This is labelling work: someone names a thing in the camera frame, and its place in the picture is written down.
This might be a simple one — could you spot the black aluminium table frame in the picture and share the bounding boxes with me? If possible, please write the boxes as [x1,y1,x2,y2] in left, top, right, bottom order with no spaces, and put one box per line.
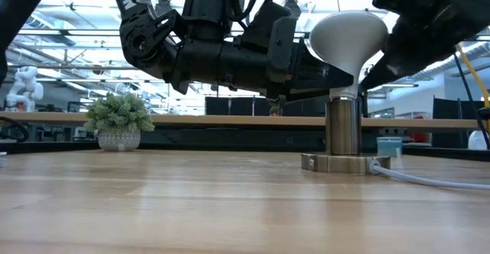
[0,141,490,162]

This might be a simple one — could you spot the tan wooden desk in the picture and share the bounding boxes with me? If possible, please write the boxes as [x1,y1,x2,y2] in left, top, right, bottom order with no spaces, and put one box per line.
[0,111,490,132]

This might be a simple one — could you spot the low black partition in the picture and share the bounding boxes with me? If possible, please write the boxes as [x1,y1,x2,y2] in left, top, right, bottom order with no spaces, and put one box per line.
[204,96,326,117]

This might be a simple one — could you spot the white lamp cord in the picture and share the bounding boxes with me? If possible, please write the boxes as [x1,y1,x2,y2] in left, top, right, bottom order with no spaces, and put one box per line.
[368,159,490,191]

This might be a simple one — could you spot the white humanoid robot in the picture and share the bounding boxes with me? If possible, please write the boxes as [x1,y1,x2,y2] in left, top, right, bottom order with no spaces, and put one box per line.
[4,65,44,112]

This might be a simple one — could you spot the white flood lightbulb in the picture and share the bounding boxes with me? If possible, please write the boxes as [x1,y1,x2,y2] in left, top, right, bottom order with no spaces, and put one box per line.
[309,10,389,101]

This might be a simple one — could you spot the white plastic jug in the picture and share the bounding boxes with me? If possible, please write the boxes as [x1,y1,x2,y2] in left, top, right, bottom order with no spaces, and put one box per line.
[467,130,490,151]

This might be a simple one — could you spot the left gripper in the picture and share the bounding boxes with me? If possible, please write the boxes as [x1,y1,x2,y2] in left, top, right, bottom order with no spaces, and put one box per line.
[220,15,354,98]

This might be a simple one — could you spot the green potted plant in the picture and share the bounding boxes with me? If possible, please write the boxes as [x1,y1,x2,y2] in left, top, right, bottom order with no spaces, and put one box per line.
[83,93,156,152]

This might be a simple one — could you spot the black looped cable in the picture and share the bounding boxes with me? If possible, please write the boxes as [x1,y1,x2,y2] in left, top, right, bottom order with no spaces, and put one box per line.
[0,116,30,143]

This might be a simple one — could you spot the brass lamp socket base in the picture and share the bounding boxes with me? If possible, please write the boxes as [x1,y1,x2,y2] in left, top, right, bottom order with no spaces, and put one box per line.
[301,96,392,176]

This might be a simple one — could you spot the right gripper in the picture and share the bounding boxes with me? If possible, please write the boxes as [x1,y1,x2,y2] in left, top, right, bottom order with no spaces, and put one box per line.
[360,0,490,91]

